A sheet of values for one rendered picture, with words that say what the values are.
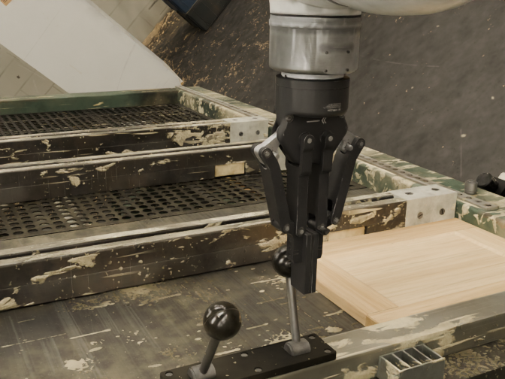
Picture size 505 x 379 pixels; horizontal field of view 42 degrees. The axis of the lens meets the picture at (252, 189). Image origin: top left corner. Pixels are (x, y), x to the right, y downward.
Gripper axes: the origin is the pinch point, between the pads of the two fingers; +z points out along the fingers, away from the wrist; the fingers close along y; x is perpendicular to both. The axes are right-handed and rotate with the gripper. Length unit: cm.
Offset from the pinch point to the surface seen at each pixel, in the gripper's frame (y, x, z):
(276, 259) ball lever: -1.7, 3.1, 0.8
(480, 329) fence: 26.8, -1.8, 14.1
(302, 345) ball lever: 0.3, -0.1, 10.7
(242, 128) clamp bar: 48, 112, 11
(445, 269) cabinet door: 37.7, 16.4, 14.9
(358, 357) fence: 7.0, -1.9, 13.0
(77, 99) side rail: 17, 185, 12
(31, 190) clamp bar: -16, 84, 14
